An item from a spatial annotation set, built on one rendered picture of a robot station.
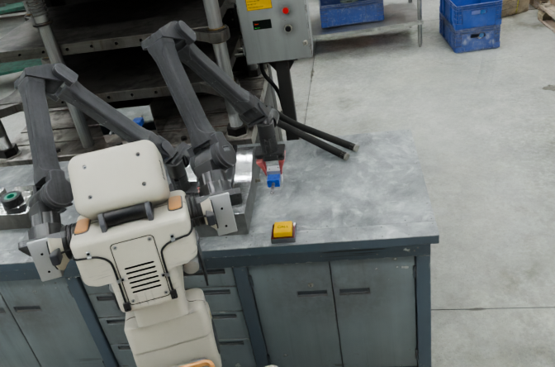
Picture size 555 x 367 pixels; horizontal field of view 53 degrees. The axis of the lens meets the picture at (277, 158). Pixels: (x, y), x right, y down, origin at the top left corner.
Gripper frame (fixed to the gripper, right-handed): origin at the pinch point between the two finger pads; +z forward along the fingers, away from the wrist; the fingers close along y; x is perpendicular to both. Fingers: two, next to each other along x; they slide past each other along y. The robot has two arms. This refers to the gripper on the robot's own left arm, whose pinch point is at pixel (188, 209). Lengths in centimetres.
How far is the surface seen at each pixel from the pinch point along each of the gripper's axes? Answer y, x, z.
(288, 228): -33.4, 5.5, 7.7
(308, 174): -39, -32, 12
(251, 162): -19.1, -25.7, 0.2
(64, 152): 81, -73, 13
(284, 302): -26, 4, 44
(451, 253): -101, -68, 94
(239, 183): -15.0, -17.5, 3.3
